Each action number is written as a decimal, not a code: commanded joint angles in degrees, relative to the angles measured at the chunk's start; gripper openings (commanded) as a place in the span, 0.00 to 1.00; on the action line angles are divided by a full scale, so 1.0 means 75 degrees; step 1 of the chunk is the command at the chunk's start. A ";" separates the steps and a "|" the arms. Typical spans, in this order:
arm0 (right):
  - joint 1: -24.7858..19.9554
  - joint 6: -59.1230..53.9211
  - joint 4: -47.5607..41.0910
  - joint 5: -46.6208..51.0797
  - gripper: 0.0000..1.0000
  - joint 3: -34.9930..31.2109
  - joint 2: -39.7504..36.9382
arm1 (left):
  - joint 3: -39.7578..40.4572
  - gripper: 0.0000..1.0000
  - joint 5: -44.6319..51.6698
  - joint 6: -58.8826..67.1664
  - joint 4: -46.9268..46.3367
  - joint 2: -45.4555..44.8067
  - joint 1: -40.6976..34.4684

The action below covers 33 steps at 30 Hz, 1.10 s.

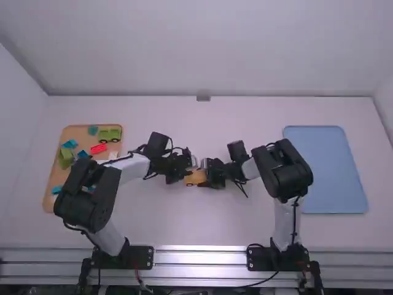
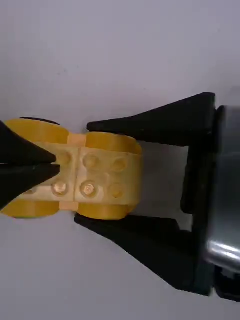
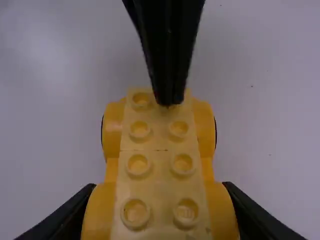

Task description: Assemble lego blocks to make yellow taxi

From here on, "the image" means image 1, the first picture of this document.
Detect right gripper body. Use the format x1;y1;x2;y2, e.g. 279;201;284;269
204;157;227;190

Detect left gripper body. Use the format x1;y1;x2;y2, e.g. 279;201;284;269
164;147;193;185

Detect green toy car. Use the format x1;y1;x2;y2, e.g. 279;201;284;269
97;127;123;144

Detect silver rails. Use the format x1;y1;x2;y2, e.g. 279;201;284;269
0;245;393;289

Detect green toy brick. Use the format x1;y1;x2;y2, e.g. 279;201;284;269
58;147;77;170

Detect blue mat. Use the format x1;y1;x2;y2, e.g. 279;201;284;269
282;125;369;215

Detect tan tray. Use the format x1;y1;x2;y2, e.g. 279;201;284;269
42;124;125;213

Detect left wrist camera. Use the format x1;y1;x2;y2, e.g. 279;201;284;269
184;147;198;168

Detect black cable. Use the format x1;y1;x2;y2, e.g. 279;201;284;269
126;143;149;155
233;180;250;199
214;269;296;289

